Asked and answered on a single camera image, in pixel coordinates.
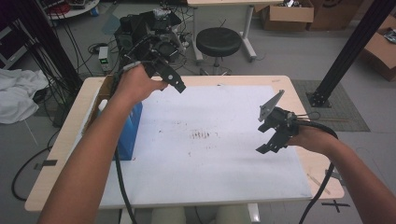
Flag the black floor cable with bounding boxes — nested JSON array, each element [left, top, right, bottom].
[[11, 145, 52, 202]]

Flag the open cardboard box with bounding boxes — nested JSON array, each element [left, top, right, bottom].
[[260, 0, 315, 33]]

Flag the grey floor mat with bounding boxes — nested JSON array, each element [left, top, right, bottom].
[[291, 79, 371, 133]]

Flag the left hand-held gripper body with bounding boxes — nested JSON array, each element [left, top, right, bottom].
[[134, 32, 185, 79]]

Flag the round white table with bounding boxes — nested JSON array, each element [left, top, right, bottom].
[[39, 0, 101, 21]]

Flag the white desk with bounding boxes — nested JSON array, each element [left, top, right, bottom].
[[186, 0, 285, 63]]

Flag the small white power unit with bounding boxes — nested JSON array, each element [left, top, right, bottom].
[[97, 46, 110, 74]]

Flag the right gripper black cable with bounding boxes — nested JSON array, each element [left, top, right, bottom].
[[295, 119, 340, 224]]

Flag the white table mat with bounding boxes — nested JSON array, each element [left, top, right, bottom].
[[98, 84, 314, 209]]

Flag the person's left hand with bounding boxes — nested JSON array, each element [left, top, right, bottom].
[[113, 63, 169, 107]]

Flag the black metal stand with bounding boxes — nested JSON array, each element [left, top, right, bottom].
[[305, 0, 396, 108]]

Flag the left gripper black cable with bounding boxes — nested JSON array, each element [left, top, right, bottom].
[[111, 60, 140, 224]]

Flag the black post with cables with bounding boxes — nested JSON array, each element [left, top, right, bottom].
[[12, 0, 84, 94]]

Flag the large cardboard box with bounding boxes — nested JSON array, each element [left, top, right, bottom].
[[360, 14, 396, 83]]

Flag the grey tape strip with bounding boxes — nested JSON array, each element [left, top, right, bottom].
[[33, 159, 59, 171]]

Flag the thin black wire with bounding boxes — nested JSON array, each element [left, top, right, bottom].
[[295, 110, 322, 121]]

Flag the black computer tower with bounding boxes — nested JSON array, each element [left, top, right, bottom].
[[113, 10, 183, 68]]

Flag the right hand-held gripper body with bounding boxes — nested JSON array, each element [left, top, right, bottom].
[[257, 89, 302, 145]]

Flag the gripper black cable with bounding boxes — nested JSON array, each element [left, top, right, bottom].
[[111, 60, 140, 224], [295, 119, 340, 224]]

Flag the closed cardboard box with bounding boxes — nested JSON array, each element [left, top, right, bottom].
[[307, 0, 364, 32]]

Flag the blue cardboard box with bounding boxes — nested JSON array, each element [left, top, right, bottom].
[[81, 74, 144, 162]]

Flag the white cloth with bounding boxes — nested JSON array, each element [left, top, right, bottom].
[[0, 67, 50, 125]]

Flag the person's right hand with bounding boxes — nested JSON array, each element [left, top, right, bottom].
[[286, 123, 334, 156]]

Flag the black round stool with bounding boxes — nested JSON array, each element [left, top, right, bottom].
[[195, 26, 244, 76]]

